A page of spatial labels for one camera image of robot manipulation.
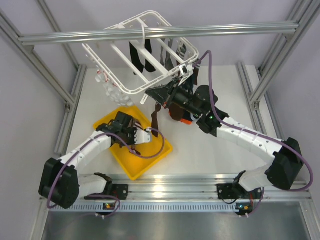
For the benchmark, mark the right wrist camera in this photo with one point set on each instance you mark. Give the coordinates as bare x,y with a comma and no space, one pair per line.
185,70

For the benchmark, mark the black sock left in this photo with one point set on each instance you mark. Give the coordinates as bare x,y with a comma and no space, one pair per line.
135,59

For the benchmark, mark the aluminium crossbar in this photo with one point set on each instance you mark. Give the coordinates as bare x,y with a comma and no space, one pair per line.
261,28

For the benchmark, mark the navy orange underwear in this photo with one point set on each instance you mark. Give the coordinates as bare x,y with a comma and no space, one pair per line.
188,85

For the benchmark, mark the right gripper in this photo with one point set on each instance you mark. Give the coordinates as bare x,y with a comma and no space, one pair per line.
161,93

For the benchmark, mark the yellow plastic tray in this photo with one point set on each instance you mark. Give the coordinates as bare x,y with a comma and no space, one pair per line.
133,165

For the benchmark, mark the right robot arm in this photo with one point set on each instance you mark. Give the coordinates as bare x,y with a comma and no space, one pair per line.
282,161

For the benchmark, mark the white clip drying hanger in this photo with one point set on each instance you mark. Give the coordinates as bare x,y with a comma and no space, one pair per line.
154,73

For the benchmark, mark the grey sock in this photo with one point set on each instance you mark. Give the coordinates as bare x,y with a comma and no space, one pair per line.
167,63

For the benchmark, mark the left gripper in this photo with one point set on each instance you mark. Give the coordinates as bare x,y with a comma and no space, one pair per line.
132,130

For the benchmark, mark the slotted cable duct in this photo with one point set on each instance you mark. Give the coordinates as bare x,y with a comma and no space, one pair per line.
155,207

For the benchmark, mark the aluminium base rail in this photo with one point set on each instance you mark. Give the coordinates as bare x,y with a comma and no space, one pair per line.
193,187

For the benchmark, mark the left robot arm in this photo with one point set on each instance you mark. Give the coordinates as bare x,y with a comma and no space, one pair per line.
61,183

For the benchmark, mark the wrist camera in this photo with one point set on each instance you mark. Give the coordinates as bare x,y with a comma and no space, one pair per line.
185,70
142,136

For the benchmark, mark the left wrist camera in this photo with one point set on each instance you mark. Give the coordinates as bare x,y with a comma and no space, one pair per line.
142,136

